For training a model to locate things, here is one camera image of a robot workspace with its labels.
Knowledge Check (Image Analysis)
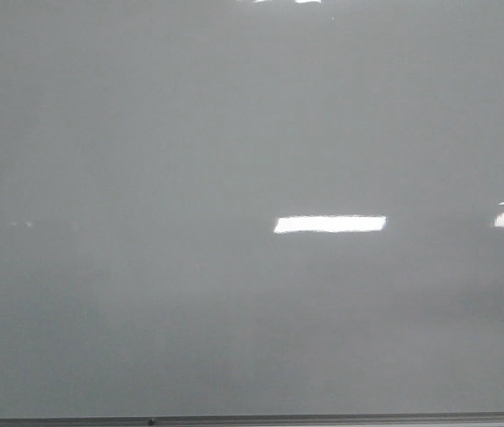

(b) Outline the white glossy whiteboard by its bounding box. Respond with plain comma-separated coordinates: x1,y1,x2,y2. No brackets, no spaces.
0,1,504,418

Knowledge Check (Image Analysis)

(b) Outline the grey aluminium whiteboard frame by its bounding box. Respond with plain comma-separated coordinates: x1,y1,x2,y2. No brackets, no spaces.
0,412,504,426

